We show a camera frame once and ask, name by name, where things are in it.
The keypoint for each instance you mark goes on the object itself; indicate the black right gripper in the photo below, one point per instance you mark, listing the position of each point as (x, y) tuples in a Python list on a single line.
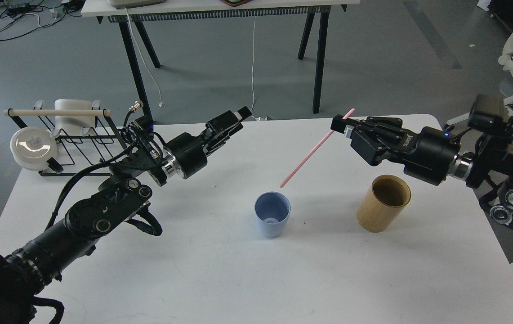
[(426, 156)]

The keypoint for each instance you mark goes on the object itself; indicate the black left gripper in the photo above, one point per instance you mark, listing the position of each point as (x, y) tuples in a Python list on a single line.
[(185, 155)]

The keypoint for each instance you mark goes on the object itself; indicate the blue cup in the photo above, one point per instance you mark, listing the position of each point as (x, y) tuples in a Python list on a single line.
[(272, 211)]

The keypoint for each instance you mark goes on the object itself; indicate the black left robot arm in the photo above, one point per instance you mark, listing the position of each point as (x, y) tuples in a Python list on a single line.
[(122, 198)]

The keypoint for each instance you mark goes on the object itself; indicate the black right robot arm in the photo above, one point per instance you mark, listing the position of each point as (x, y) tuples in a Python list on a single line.
[(492, 159)]

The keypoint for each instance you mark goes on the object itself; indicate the bamboo cylinder holder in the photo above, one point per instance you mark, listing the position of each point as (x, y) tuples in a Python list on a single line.
[(387, 196)]

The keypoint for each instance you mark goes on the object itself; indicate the white mug on rack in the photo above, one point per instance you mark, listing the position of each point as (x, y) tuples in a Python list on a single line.
[(73, 125)]

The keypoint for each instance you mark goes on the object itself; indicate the background white table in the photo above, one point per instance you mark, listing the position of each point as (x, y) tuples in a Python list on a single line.
[(211, 62)]

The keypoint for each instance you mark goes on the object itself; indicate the white round plate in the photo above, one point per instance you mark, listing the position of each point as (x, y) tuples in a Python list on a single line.
[(33, 147)]

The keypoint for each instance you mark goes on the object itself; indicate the black wire dish rack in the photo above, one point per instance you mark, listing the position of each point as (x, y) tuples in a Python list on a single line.
[(74, 152)]

